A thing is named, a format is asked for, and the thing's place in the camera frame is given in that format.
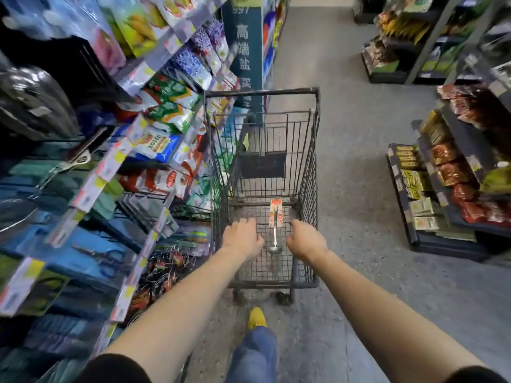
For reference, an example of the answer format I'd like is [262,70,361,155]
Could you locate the dark far shelf unit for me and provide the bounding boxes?
[353,0,511,86]

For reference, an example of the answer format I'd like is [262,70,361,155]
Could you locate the row of yellow-green packets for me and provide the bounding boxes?
[393,109,477,242]

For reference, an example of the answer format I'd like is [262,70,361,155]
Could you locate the person's left forearm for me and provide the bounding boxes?
[78,246,249,383]

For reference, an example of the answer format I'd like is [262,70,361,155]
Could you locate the row of blue-white packets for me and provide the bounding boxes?
[168,20,230,90]

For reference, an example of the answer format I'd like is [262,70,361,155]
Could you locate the hanging steel kitchen utensils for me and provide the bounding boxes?
[0,48,80,142]

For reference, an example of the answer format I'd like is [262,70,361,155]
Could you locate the dark metal shopping cart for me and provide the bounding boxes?
[204,87,321,306]

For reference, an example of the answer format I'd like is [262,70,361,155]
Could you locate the person's yellow shoe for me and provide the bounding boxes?
[248,307,267,331]

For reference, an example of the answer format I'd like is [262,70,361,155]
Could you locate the blue aisle end sign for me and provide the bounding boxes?
[221,0,265,128]

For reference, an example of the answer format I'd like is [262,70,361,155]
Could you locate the blue carded scissors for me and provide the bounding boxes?
[72,245,132,280]

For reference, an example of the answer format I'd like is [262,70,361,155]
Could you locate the pile of red wire tools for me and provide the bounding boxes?
[128,243,200,319]

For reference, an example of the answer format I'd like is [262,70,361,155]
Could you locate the person's blue jeans leg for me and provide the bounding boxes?
[225,326,278,383]

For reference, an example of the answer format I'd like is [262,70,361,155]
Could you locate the person's right hand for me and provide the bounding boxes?
[286,219,329,263]

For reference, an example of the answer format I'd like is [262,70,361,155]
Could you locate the grey store shelf unit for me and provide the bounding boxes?
[0,0,248,383]

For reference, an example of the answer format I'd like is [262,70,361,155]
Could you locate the row of white price tags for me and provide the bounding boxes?
[0,20,240,357]

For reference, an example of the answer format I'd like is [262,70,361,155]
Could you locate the row of yellow snack bags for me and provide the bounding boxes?
[375,10,434,46]

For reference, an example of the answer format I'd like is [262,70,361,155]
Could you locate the row of green seasoning packets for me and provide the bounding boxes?
[142,73,202,134]

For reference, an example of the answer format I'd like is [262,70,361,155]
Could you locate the row of red-white packets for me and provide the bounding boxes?
[120,131,210,200]

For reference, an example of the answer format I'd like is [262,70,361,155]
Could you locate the row of red snack bags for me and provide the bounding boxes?
[429,84,511,224]

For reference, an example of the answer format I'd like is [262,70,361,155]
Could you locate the person's right forearm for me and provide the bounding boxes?
[307,251,508,383]

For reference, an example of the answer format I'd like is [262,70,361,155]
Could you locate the dark low shelf unit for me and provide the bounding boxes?
[386,48,511,263]

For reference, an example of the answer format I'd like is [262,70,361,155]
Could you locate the person's left hand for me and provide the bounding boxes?
[221,218,265,261]

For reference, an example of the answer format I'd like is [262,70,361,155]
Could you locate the steel ladle with orange card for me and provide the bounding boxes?
[267,198,284,253]

